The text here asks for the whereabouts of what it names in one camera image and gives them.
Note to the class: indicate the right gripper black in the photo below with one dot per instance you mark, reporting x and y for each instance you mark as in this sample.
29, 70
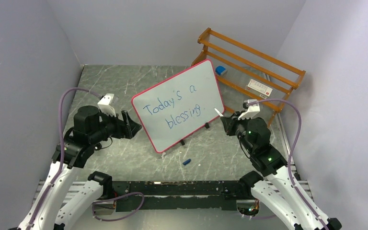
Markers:
230, 122

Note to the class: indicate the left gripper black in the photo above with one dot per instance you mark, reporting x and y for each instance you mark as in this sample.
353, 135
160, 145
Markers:
129, 128

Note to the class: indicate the blue whiteboard marker pen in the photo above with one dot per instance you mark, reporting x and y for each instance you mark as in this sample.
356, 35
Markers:
218, 112

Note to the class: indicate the whiteboard with pink frame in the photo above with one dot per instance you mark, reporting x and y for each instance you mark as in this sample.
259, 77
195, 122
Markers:
175, 108

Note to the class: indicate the blue marker cap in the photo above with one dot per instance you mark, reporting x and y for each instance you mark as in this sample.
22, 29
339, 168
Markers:
186, 161

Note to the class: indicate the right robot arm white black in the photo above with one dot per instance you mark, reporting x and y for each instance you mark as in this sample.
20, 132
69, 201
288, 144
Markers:
271, 181

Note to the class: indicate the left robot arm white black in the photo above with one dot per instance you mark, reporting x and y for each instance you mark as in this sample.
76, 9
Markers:
92, 125

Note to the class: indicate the white labelled box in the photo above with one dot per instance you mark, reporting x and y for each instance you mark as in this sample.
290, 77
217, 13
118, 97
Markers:
263, 90

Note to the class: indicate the orange wooden shelf rack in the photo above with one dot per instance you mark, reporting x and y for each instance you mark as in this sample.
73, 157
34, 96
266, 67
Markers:
244, 63

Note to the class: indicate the blue eraser on shelf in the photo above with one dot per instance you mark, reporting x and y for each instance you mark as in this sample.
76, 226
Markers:
220, 70

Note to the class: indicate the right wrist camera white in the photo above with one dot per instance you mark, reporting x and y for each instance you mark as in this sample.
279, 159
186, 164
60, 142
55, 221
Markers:
252, 107

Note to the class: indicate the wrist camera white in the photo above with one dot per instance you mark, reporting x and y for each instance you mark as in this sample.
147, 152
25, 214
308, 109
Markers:
105, 105
252, 107

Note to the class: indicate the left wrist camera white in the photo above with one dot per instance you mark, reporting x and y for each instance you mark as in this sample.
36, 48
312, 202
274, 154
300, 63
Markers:
105, 105

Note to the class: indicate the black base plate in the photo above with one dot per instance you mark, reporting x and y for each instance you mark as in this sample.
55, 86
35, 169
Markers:
229, 195

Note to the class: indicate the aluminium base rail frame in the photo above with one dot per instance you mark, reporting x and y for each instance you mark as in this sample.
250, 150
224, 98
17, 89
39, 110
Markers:
66, 201

